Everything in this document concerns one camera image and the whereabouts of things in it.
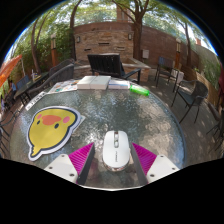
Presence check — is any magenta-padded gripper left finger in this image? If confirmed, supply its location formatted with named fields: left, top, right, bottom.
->
left=43, top=142, right=96, bottom=186

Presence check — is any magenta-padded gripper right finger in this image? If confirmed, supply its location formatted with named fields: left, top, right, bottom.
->
left=130, top=142, right=180, bottom=187

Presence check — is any white computer mouse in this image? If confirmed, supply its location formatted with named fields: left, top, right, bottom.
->
left=102, top=130, right=131, bottom=172

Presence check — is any yellow chick-shaped mouse pad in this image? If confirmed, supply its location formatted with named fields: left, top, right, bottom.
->
left=26, top=105, right=86, bottom=162

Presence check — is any black metal chair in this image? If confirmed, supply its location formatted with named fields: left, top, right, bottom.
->
left=0, top=109, right=21, bottom=158

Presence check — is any white sign strip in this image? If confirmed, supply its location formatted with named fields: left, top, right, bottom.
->
left=25, top=91, right=48, bottom=112

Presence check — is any green plastic item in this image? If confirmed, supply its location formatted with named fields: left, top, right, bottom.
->
left=129, top=84, right=151, bottom=98

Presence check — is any colourful printed sheet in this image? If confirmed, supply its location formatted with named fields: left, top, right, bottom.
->
left=48, top=79, right=81, bottom=95

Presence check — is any dark mesh patio chair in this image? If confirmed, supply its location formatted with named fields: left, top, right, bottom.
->
left=171, top=79, right=209, bottom=124

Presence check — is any dark round patio table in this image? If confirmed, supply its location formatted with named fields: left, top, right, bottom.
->
left=13, top=71, right=51, bottom=108

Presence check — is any dark wicker chair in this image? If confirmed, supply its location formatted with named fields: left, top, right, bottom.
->
left=26, top=63, right=75, bottom=99
left=48, top=58, right=76, bottom=77

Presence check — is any blue patio chair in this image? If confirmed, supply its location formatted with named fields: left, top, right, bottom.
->
left=15, top=74, right=31, bottom=91

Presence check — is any blue metal chair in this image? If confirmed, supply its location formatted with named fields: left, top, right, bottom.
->
left=154, top=55, right=176, bottom=89

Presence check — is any black wooden chair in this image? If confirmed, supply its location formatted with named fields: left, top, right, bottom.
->
left=87, top=53, right=142, bottom=84

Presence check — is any orange umbrella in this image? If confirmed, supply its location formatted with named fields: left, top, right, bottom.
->
left=0, top=54, right=24, bottom=88

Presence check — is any wooden lamp post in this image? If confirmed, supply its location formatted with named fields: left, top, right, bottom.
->
left=175, top=37, right=182, bottom=69
left=50, top=33, right=58, bottom=68

